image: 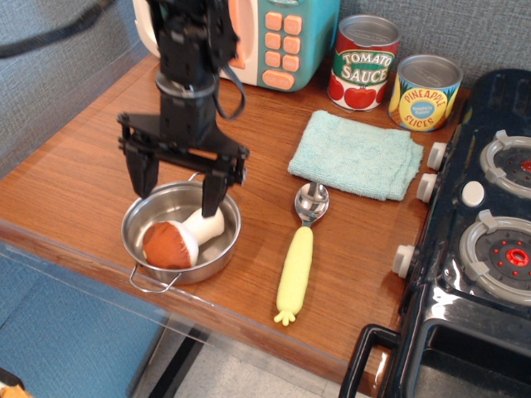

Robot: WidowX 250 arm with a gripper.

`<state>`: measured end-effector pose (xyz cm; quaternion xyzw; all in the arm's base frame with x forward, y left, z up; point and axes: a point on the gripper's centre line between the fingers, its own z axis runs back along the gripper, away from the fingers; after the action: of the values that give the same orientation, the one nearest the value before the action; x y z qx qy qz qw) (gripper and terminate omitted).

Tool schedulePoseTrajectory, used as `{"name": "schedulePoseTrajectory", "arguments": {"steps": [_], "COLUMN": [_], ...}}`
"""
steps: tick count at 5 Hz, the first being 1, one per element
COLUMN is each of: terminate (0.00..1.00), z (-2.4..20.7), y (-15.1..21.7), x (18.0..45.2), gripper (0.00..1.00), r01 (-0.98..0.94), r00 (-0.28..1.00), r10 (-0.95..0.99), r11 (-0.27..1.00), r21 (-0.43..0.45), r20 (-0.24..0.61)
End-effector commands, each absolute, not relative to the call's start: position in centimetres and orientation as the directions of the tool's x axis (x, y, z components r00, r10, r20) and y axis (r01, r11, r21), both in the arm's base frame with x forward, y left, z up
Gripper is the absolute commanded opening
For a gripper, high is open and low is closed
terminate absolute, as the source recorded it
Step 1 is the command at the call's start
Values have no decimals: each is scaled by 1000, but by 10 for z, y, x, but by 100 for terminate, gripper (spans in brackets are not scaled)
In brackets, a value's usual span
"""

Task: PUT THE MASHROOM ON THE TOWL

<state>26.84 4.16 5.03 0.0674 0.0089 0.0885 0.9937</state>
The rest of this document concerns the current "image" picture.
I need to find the toy microwave teal and cream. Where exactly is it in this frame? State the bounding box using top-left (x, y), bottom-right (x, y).
top-left (134, 1), bottom-right (339, 92)

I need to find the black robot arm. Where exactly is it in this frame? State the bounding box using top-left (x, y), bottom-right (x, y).
top-left (118, 1), bottom-right (250, 217)

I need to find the orange object at corner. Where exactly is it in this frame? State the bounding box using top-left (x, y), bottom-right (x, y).
top-left (0, 368), bottom-right (32, 398)

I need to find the light blue folded towel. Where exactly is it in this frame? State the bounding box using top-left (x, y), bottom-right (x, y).
top-left (288, 110), bottom-right (424, 201)

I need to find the small steel pot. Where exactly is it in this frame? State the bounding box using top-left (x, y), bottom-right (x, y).
top-left (121, 179), bottom-right (241, 294)

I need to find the pineapple slices can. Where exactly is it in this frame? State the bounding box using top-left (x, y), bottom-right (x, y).
top-left (388, 54), bottom-right (463, 132)

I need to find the dark blue toy stove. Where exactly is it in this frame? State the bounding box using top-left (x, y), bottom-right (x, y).
top-left (340, 69), bottom-right (530, 397)

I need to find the brown white plush mushroom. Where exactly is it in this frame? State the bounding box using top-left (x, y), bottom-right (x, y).
top-left (142, 208), bottom-right (225, 269)

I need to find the tomato sauce can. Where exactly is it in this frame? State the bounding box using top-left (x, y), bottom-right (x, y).
top-left (328, 14), bottom-right (401, 111)

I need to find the yellow handled metal spoon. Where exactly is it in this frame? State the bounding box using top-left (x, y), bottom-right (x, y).
top-left (274, 182), bottom-right (330, 327)

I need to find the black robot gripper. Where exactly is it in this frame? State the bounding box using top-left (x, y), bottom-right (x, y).
top-left (117, 89), bottom-right (250, 218)

